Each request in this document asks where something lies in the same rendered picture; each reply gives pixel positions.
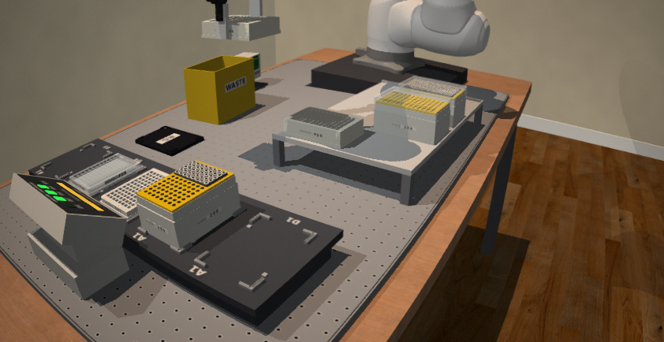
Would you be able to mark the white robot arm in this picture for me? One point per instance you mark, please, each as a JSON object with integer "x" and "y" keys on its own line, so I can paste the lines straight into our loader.
{"x": 450, "y": 27}

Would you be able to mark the black flat pad with rg label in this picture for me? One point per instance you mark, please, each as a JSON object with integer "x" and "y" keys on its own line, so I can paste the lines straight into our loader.
{"x": 169, "y": 140}

